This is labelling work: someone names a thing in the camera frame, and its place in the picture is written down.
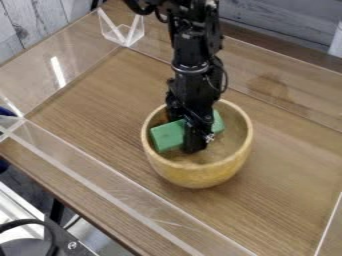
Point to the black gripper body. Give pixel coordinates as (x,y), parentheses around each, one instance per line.
(199,89)

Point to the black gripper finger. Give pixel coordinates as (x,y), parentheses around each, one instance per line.
(174,106)
(198,135)

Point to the green rectangular block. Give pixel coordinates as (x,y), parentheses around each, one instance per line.
(167,136)

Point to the brown wooden bowl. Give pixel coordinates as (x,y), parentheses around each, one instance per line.
(213,166)

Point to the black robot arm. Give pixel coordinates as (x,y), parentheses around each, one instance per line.
(194,30)

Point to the clear acrylic front barrier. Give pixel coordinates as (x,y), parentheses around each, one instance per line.
(166,219)

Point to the black table leg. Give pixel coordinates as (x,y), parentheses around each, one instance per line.
(56,211)

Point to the clear acrylic corner bracket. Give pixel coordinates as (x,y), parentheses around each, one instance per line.
(122,34)

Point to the black metal base plate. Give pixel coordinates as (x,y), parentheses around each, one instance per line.
(69,246)

